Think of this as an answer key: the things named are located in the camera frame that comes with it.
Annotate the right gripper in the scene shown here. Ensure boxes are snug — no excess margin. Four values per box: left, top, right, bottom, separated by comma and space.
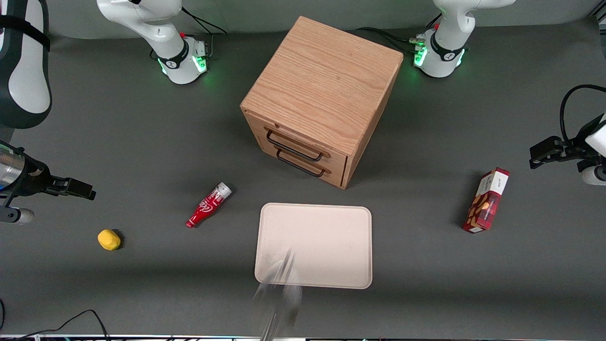
0, 141, 97, 207

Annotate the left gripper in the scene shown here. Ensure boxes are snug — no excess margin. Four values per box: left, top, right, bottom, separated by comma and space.
529, 113, 606, 170

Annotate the black metal drawer handle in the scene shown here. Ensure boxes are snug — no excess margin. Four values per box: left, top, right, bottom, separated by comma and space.
266, 129, 331, 162
276, 148, 331, 179

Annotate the wooden drawer with handle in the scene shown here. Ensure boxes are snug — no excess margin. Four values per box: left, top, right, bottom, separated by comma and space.
243, 110, 349, 172
256, 138, 347, 188

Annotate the wooden drawer cabinet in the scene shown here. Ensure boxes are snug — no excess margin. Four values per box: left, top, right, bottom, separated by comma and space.
240, 16, 404, 190

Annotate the yellow lemon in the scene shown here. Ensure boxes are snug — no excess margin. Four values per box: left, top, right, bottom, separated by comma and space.
98, 229, 122, 251

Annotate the red cookie box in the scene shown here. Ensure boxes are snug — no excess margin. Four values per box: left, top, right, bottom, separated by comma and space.
463, 167, 510, 233

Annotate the red soda bottle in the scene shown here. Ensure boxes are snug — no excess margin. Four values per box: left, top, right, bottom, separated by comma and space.
186, 182, 233, 229

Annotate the beige plastic tray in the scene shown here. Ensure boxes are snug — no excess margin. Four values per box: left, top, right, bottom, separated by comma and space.
254, 203, 373, 290

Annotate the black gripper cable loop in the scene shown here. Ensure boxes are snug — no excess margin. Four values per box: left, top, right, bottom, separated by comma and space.
560, 84, 606, 143

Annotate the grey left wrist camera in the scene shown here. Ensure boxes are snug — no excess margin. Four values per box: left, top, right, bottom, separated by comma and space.
581, 164, 606, 186

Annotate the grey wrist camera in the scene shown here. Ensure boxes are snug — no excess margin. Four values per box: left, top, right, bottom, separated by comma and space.
0, 206, 35, 224
581, 164, 606, 186

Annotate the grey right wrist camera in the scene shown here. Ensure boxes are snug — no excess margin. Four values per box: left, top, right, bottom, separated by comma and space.
0, 206, 35, 224

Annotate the black cable on table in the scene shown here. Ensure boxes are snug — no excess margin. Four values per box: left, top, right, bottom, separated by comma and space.
0, 298, 112, 341

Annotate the black base cable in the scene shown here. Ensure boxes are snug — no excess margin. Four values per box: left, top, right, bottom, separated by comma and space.
356, 13, 443, 54
181, 7, 228, 58

